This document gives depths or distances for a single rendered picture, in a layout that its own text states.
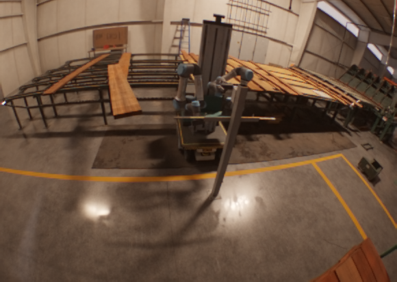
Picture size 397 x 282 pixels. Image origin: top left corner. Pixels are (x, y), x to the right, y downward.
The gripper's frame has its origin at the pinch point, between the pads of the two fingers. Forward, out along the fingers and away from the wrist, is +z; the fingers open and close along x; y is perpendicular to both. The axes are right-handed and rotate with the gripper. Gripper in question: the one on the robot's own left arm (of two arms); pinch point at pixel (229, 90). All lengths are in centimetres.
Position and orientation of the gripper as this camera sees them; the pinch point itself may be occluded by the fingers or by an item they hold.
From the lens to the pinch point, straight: 146.6
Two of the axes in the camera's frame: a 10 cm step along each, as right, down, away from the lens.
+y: 1.0, -8.2, -5.6
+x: 9.8, -0.2, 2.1
